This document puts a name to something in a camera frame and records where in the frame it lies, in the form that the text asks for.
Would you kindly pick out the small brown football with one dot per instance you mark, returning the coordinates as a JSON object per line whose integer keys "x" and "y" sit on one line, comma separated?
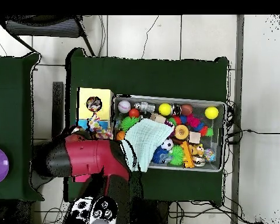
{"x": 186, "y": 109}

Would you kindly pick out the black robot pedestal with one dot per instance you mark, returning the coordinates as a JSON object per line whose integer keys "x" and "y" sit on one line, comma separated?
{"x": 149, "y": 214}

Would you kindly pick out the small white baseball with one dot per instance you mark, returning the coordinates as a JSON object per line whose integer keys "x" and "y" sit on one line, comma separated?
{"x": 124, "y": 106}

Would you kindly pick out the grey round stand base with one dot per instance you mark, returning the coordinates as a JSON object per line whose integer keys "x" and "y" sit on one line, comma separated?
{"x": 38, "y": 182}

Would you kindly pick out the plain yellow ball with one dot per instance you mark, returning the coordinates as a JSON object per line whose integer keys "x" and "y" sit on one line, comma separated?
{"x": 211, "y": 112}
{"x": 165, "y": 109}

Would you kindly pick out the toy hamburger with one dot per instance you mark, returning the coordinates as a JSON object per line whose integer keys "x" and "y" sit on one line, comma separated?
{"x": 181, "y": 131}

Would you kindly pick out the green spiky rubber ball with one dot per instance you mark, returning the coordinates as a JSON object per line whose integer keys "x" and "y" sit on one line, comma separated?
{"x": 128, "y": 122}

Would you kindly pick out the black standing panel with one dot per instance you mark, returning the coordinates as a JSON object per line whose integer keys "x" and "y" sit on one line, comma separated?
{"x": 57, "y": 105}

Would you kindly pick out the plain orange ball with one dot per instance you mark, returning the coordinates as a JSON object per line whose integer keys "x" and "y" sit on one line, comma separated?
{"x": 134, "y": 113}

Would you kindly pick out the black metal chair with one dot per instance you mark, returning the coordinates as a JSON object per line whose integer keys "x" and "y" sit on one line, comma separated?
{"x": 44, "y": 28}

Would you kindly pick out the mint green knitted cloth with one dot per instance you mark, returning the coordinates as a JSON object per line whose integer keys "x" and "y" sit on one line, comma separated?
{"x": 149, "y": 140}

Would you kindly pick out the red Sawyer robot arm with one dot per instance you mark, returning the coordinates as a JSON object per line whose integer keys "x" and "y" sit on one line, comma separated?
{"x": 88, "y": 158}

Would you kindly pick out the wooden box with three holes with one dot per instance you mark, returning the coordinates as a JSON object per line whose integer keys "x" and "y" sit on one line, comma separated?
{"x": 105, "y": 93}

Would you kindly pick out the silver mesh bin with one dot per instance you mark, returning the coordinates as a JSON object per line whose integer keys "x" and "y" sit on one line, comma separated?
{"x": 154, "y": 98}

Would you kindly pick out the dark green side table cloth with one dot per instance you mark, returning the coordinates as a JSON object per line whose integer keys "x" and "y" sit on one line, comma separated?
{"x": 14, "y": 77}

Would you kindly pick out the plain wooden cube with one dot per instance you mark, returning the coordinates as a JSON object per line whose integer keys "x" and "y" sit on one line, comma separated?
{"x": 194, "y": 137}
{"x": 157, "y": 117}

